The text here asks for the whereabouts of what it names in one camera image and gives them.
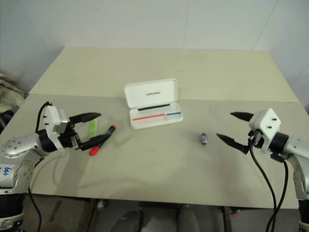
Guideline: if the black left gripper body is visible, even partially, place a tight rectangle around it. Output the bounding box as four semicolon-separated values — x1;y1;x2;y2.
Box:
57;117;83;151

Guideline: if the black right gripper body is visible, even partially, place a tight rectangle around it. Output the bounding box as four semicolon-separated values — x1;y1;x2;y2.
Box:
247;129;264;149

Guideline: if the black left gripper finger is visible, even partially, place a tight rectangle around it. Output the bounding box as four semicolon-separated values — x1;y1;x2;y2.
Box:
69;112;102;127
80;133;112;152

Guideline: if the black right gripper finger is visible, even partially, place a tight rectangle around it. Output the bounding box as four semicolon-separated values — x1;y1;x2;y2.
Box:
216;133;250;154
230;111;253;123

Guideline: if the black marker with red cap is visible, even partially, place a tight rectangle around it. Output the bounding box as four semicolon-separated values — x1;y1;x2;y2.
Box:
89;124;116;156

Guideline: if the green card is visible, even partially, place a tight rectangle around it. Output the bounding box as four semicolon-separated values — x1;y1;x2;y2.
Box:
88;118;99;141

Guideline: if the white case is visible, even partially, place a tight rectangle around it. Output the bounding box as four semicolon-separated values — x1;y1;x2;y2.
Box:
124;77;184;131

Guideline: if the metal table leg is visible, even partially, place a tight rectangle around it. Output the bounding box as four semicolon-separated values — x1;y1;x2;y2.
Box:
218;205;240;232

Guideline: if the beige crumpled cloth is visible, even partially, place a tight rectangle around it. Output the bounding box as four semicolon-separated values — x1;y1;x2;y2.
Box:
0;72;27;132

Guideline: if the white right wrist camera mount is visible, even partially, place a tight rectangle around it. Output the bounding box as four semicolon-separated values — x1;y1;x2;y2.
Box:
248;108;282;153

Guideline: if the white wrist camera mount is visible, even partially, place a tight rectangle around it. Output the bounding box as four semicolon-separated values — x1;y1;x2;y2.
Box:
248;108;282;153
44;105;70;151

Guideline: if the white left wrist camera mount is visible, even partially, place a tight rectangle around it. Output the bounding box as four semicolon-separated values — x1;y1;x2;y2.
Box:
44;105;70;151

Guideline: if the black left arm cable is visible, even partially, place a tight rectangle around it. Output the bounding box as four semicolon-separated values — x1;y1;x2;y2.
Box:
27;101;53;232

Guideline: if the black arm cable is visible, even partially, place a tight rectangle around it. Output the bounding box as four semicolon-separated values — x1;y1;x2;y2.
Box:
247;139;290;232
27;101;53;232

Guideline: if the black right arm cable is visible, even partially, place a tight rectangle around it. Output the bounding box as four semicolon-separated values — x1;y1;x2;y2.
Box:
247;139;290;232

